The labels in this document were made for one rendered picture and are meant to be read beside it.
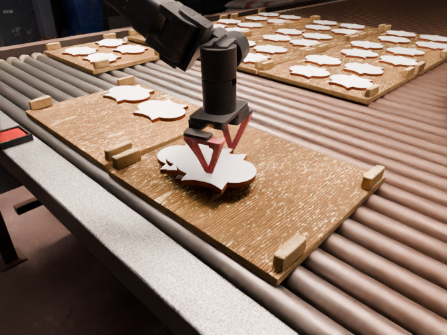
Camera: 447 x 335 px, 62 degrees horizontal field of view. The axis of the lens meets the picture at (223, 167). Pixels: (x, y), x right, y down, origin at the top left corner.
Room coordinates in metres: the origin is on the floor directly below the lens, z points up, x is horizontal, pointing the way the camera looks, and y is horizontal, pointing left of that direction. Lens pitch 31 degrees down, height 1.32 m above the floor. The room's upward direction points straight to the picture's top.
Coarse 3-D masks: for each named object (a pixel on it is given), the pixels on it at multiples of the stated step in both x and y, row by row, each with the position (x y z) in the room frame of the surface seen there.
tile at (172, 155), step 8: (200, 144) 0.67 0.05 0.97; (168, 152) 0.64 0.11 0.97; (176, 152) 0.64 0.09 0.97; (184, 152) 0.64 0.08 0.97; (192, 152) 0.64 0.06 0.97; (224, 152) 0.64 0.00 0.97; (232, 152) 0.65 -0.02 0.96; (168, 160) 0.61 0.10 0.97; (176, 160) 0.61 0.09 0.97; (168, 168) 0.58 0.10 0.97; (176, 168) 0.58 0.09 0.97
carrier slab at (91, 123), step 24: (96, 96) 1.04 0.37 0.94; (168, 96) 1.04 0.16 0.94; (48, 120) 0.87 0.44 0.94; (72, 120) 0.87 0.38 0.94; (96, 120) 0.87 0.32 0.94; (120, 120) 0.87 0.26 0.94; (144, 120) 0.87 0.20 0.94; (72, 144) 0.74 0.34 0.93; (96, 144) 0.74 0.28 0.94; (144, 144) 0.74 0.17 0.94
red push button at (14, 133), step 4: (16, 128) 0.84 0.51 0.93; (4, 132) 0.81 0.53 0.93; (8, 132) 0.81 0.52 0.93; (12, 132) 0.81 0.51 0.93; (16, 132) 0.81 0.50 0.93; (20, 132) 0.81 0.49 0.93; (24, 132) 0.82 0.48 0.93; (0, 136) 0.79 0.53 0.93; (4, 136) 0.79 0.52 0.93; (8, 136) 0.79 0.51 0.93; (12, 136) 0.79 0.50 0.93; (16, 136) 0.79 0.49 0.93; (0, 140) 0.77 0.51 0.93; (4, 140) 0.77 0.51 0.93
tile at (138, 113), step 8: (144, 104) 0.95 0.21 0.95; (152, 104) 0.95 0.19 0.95; (160, 104) 0.95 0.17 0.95; (168, 104) 0.95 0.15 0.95; (176, 104) 0.95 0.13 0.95; (136, 112) 0.90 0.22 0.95; (144, 112) 0.90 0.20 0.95; (152, 112) 0.90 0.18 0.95; (160, 112) 0.90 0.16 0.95; (168, 112) 0.90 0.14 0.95; (176, 112) 0.90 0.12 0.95; (184, 112) 0.90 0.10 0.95; (152, 120) 0.85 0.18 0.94; (168, 120) 0.86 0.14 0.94; (176, 120) 0.87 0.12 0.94
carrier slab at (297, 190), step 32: (256, 160) 0.67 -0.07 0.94; (288, 160) 0.67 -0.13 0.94; (320, 160) 0.67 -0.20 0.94; (160, 192) 0.55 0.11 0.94; (192, 192) 0.55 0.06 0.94; (224, 192) 0.55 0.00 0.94; (256, 192) 0.55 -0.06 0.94; (288, 192) 0.55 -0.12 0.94; (320, 192) 0.55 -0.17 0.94; (352, 192) 0.55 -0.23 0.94; (192, 224) 0.46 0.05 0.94; (224, 224) 0.46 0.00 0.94; (256, 224) 0.46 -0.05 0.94; (288, 224) 0.46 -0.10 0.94; (320, 224) 0.46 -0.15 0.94; (256, 256) 0.39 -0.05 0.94
